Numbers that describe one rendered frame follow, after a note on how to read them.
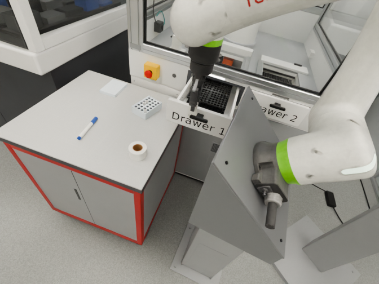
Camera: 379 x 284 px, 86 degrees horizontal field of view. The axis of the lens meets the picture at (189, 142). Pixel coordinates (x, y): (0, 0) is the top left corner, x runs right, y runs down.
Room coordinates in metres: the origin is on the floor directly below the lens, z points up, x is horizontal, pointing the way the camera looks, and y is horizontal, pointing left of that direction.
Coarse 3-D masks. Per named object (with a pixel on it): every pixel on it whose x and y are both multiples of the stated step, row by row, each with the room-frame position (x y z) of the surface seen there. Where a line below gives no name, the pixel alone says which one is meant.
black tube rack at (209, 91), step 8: (208, 80) 0.95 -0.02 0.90; (208, 88) 0.87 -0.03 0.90; (216, 88) 0.88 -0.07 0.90; (224, 88) 0.90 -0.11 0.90; (200, 96) 0.79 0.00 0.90; (208, 96) 0.80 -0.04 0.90; (216, 96) 0.82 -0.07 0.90; (224, 96) 0.88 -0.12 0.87; (200, 104) 0.77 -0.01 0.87; (224, 104) 0.77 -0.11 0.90
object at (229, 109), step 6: (186, 90) 0.84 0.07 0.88; (234, 90) 0.99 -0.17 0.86; (180, 96) 0.76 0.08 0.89; (186, 96) 0.86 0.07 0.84; (234, 96) 0.94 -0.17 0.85; (228, 102) 0.89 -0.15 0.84; (234, 102) 0.81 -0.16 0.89; (228, 108) 0.84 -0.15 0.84; (234, 108) 0.77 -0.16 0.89; (228, 114) 0.79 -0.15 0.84
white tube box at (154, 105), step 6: (150, 96) 0.84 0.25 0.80; (138, 102) 0.77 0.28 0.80; (150, 102) 0.80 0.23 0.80; (156, 102) 0.81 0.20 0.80; (132, 108) 0.73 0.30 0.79; (138, 108) 0.74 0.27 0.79; (144, 108) 0.75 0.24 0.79; (150, 108) 0.76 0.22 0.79; (156, 108) 0.78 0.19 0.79; (138, 114) 0.72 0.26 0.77; (144, 114) 0.70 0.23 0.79; (150, 114) 0.73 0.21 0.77
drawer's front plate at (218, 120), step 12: (168, 108) 0.67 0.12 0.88; (180, 108) 0.66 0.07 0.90; (204, 108) 0.67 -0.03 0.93; (168, 120) 0.67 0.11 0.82; (180, 120) 0.66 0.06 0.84; (192, 120) 0.66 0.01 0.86; (216, 120) 0.64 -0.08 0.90; (228, 120) 0.64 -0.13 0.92; (204, 132) 0.65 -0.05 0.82; (216, 132) 0.64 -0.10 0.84
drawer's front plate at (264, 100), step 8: (256, 96) 0.88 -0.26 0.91; (264, 96) 0.88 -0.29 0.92; (272, 96) 0.88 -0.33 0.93; (264, 104) 0.88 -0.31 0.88; (288, 104) 0.86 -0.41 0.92; (296, 104) 0.86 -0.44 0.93; (280, 112) 0.86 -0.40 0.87; (288, 112) 0.86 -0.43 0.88; (296, 112) 0.86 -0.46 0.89; (304, 112) 0.85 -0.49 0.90; (280, 120) 0.86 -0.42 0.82; (288, 120) 0.86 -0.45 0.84; (296, 120) 0.85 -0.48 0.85
